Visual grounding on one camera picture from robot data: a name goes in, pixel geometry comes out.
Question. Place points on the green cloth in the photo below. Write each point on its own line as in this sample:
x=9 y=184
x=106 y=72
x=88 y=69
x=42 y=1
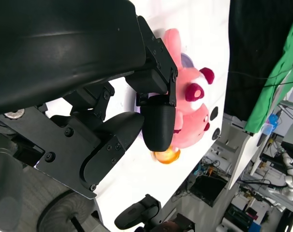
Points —
x=267 y=96

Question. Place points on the black box under desk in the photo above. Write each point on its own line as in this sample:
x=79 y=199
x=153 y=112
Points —
x=207 y=188

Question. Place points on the small blue object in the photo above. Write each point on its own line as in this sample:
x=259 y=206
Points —
x=272 y=119

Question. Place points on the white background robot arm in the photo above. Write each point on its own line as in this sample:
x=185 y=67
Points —
x=290 y=174

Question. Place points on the pink plush beaver doll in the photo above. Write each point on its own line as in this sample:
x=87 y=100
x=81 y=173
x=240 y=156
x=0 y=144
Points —
x=192 y=116

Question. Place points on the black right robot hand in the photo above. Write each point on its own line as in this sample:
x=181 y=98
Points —
x=136 y=215

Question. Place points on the orange white pumpkin plush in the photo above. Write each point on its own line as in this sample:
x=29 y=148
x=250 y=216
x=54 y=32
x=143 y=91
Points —
x=167 y=157

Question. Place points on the white desk side panel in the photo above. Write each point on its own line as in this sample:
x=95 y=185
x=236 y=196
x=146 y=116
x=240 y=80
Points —
x=240 y=154

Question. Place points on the black backdrop curtain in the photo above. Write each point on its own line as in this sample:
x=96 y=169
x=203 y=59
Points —
x=253 y=36

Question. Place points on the black table grommet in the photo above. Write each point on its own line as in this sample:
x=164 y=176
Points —
x=216 y=134
x=214 y=113

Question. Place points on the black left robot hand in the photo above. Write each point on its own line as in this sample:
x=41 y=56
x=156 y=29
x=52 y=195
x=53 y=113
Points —
x=64 y=48

